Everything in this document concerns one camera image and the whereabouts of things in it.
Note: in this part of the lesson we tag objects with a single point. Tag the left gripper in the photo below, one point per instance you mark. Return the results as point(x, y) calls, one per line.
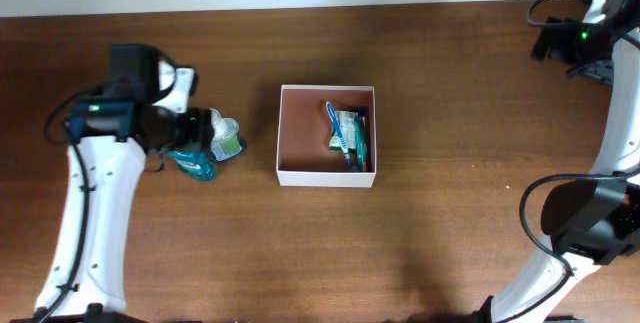
point(200, 129)

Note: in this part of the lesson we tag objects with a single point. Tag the green white soap packet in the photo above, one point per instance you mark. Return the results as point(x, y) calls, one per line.
point(346, 120)

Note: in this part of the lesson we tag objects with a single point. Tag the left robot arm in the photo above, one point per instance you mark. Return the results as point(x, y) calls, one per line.
point(110, 130)

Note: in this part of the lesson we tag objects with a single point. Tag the clear pump soap bottle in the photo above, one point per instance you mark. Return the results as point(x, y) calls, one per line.
point(226, 142)

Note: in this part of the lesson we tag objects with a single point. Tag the blue mouthwash bottle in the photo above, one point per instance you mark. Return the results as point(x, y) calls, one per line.
point(194, 164)

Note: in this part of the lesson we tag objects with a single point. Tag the white cardboard box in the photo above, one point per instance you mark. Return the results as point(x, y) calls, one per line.
point(303, 157)

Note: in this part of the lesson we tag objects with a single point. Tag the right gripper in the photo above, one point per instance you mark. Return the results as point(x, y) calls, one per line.
point(560, 49)

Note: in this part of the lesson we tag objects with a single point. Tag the blue white toothbrush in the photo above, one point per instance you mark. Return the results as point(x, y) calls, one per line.
point(342, 141)

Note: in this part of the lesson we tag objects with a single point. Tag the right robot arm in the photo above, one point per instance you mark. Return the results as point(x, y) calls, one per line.
point(581, 222)

